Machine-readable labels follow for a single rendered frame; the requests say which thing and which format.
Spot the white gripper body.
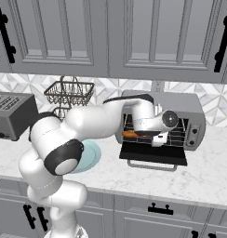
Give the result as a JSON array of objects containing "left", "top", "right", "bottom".
[{"left": 151, "top": 131, "right": 169, "bottom": 148}]

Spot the black toaster oven door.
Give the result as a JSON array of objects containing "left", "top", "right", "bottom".
[{"left": 118, "top": 142, "right": 189, "bottom": 167}]

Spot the orange baguette bread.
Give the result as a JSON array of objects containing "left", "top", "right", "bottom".
[{"left": 122, "top": 130, "right": 143, "bottom": 139}]

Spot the silver toaster oven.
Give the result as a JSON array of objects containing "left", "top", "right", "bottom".
[{"left": 114, "top": 89, "right": 207, "bottom": 152}]

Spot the grey base cupboard door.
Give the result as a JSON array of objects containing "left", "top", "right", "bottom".
[
  {"left": 205, "top": 207, "right": 227, "bottom": 238},
  {"left": 0, "top": 196, "right": 37, "bottom": 238},
  {"left": 34, "top": 200, "right": 115, "bottom": 238},
  {"left": 113, "top": 213, "right": 210, "bottom": 238}
]

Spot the silver slot toaster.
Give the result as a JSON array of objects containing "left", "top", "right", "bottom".
[{"left": 0, "top": 90, "right": 39, "bottom": 142}]

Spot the light blue plate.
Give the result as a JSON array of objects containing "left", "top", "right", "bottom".
[{"left": 68, "top": 139, "right": 102, "bottom": 175}]

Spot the grey drawer front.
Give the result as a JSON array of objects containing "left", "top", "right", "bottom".
[
  {"left": 0, "top": 177, "right": 30, "bottom": 199},
  {"left": 113, "top": 194, "right": 214, "bottom": 225}
]

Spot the wire toaster oven rack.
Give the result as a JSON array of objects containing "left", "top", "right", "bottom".
[{"left": 122, "top": 113, "right": 186, "bottom": 147}]

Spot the grey toaster oven door handle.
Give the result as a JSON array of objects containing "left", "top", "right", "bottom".
[{"left": 127, "top": 159, "right": 179, "bottom": 173}]

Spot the grey wall socket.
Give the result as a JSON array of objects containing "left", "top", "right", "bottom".
[{"left": 151, "top": 80, "right": 166, "bottom": 93}]

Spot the black drawer handle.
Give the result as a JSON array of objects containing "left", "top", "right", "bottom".
[{"left": 147, "top": 202, "right": 175, "bottom": 216}]

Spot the dark wire basket stand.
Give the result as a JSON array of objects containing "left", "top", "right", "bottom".
[{"left": 43, "top": 75, "right": 96, "bottom": 121}]

